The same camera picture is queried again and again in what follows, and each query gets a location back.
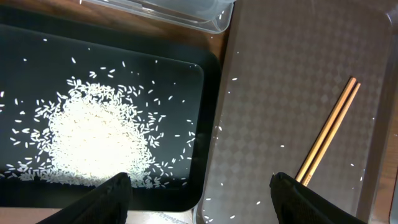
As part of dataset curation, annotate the black waste tray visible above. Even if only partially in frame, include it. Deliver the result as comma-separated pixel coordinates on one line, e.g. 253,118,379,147
1,6,221,212

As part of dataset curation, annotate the spilled rice pile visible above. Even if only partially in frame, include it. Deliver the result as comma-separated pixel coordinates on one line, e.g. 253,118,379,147
1,38,204,189

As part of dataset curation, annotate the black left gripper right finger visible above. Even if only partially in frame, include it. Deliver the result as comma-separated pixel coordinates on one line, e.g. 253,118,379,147
270,172,366,224

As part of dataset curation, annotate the clear plastic waste bin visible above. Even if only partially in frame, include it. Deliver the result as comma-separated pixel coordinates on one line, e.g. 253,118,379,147
88,0,235,34

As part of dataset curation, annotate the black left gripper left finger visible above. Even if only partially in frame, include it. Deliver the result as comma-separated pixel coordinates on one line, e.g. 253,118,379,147
38,172,132,224

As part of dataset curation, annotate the brown serving tray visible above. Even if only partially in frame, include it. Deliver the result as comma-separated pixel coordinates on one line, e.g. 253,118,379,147
196,0,397,223

